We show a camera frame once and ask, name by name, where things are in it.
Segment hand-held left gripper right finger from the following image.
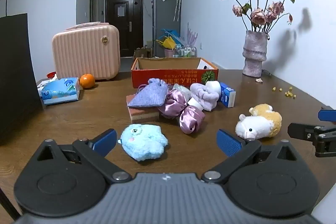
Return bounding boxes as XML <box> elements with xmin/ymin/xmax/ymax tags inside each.
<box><xmin>201</xmin><ymin>129</ymin><xmax>300</xmax><ymax>184</ymax></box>

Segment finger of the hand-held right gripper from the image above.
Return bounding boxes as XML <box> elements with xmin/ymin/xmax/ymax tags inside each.
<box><xmin>287</xmin><ymin>123</ymin><xmax>336</xmax><ymax>157</ymax></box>
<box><xmin>318</xmin><ymin>106</ymin><xmax>336</xmax><ymax>123</ymax></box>

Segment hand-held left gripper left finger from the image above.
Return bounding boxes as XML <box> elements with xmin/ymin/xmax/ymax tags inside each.
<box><xmin>33</xmin><ymin>129</ymin><xmax>133</xmax><ymax>184</ymax></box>

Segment white yellow hamster plush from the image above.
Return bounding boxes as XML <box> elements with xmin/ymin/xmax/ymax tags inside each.
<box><xmin>235</xmin><ymin>104</ymin><xmax>282</xmax><ymax>140</ymax></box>

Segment blue plush toy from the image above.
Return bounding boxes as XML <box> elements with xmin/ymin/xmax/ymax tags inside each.
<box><xmin>120</xmin><ymin>124</ymin><xmax>168</xmax><ymax>161</ymax></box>

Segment blue white carton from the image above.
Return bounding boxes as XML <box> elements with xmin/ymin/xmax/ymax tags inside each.
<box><xmin>218</xmin><ymin>82</ymin><xmax>236</xmax><ymax>108</ymax></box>

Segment lavender fluffy towel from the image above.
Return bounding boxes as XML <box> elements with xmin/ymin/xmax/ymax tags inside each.
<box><xmin>189</xmin><ymin>83</ymin><xmax>219</xmax><ymax>111</ymax></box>

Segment white roll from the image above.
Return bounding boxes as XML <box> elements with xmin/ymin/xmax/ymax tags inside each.
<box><xmin>205</xmin><ymin>80</ymin><xmax>221</xmax><ymax>94</ymax></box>

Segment purple knit pouch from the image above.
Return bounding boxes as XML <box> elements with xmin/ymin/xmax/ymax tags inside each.
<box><xmin>127</xmin><ymin>78</ymin><xmax>168</xmax><ymax>108</ymax></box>

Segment red cardboard box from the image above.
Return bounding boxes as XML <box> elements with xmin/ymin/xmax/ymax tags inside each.
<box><xmin>131</xmin><ymin>57</ymin><xmax>219</xmax><ymax>89</ymax></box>

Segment scattered yellow crumbs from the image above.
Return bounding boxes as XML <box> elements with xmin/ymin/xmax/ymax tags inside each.
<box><xmin>272</xmin><ymin>86</ymin><xmax>297</xmax><ymax>98</ymax></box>

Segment pink yellow sponge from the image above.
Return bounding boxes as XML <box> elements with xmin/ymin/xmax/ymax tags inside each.
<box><xmin>126</xmin><ymin>95</ymin><xmax>160</xmax><ymax>123</ymax></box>

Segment orange fruit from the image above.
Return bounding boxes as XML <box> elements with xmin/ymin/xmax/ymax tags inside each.
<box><xmin>79</xmin><ymin>73</ymin><xmax>95</xmax><ymax>89</ymax></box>

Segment blue tissue pack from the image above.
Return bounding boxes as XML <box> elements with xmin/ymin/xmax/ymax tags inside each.
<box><xmin>37</xmin><ymin>74</ymin><xmax>80</xmax><ymax>105</ymax></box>

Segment pink textured vase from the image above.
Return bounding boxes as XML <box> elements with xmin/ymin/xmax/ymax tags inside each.
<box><xmin>242</xmin><ymin>30</ymin><xmax>269</xmax><ymax>77</ymax></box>

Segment pink ribbed suitcase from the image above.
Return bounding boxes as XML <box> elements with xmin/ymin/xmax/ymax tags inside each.
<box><xmin>52</xmin><ymin>22</ymin><xmax>121</xmax><ymax>81</ymax></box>

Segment brown cardboard box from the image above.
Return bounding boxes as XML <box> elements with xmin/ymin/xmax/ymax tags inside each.
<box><xmin>134</xmin><ymin>48</ymin><xmax>152</xmax><ymax>59</ymax></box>

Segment trolley rack with bottles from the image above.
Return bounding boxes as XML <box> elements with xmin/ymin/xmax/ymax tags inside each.
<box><xmin>175</xmin><ymin>47</ymin><xmax>197</xmax><ymax>58</ymax></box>

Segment black panel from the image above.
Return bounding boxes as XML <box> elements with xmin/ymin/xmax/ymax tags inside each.
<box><xmin>0</xmin><ymin>13</ymin><xmax>44</xmax><ymax>146</ymax></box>

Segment dark entrance door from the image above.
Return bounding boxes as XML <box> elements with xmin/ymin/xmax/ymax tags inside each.
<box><xmin>105</xmin><ymin>0</ymin><xmax>144</xmax><ymax>58</ymax></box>

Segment blue yellow plastic bundle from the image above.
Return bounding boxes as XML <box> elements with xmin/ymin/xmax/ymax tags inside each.
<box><xmin>156</xmin><ymin>28</ymin><xmax>182</xmax><ymax>50</ymax></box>

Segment grey refrigerator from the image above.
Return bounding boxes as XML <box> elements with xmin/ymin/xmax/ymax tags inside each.
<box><xmin>153</xmin><ymin>0</ymin><xmax>181</xmax><ymax>58</ymax></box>

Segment white hanging umbrella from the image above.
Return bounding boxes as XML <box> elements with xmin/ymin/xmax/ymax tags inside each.
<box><xmin>173</xmin><ymin>0</ymin><xmax>182</xmax><ymax>22</ymax></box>

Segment purple wall decoration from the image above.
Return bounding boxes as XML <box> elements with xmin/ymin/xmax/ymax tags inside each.
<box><xmin>186</xmin><ymin>22</ymin><xmax>198</xmax><ymax>48</ymax></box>

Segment side door frame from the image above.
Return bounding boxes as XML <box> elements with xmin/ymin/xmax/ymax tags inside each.
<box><xmin>90</xmin><ymin>0</ymin><xmax>100</xmax><ymax>23</ymax></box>

